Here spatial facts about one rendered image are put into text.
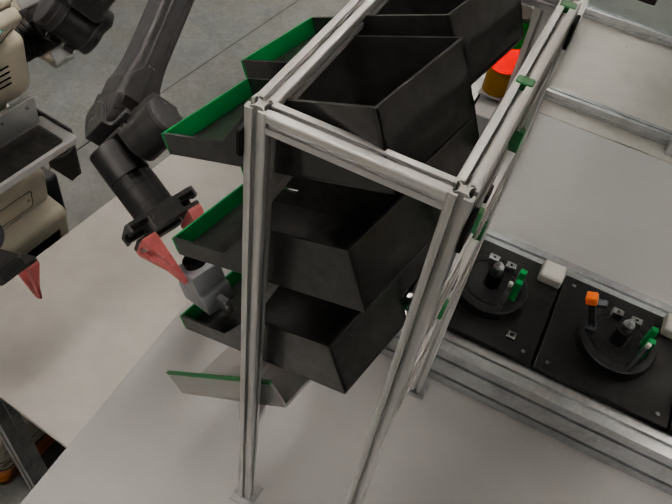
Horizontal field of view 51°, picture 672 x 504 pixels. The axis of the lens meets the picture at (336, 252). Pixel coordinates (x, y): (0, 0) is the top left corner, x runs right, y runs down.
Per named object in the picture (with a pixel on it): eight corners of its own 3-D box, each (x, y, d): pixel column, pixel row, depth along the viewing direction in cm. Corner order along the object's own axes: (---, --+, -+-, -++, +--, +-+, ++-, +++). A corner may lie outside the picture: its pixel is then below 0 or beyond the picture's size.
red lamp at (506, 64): (485, 67, 122) (493, 43, 118) (494, 54, 125) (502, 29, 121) (512, 78, 121) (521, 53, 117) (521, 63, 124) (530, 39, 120)
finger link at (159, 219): (234, 247, 91) (191, 189, 91) (189, 278, 87) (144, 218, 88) (224, 261, 97) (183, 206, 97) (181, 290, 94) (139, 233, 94)
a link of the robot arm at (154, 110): (137, 143, 101) (85, 112, 96) (190, 92, 97) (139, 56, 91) (141, 201, 94) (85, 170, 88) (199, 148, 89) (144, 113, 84)
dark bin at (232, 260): (178, 254, 84) (155, 202, 80) (251, 196, 91) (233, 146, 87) (365, 313, 67) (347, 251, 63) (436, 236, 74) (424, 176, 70)
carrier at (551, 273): (405, 312, 131) (418, 271, 122) (450, 231, 146) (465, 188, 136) (527, 370, 126) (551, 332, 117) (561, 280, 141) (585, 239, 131)
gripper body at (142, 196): (200, 195, 91) (166, 149, 91) (133, 237, 87) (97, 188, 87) (192, 211, 97) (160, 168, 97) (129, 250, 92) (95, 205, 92)
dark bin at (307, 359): (185, 328, 96) (165, 287, 92) (249, 272, 103) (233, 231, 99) (344, 395, 79) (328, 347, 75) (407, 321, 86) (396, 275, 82)
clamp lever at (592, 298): (585, 327, 128) (584, 297, 123) (587, 319, 129) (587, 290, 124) (606, 331, 126) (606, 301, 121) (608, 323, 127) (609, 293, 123)
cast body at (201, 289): (185, 298, 96) (166, 258, 92) (211, 280, 98) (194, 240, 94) (218, 322, 90) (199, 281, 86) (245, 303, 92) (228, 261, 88)
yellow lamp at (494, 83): (478, 91, 126) (485, 68, 122) (486, 77, 129) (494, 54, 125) (504, 101, 125) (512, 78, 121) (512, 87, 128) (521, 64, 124)
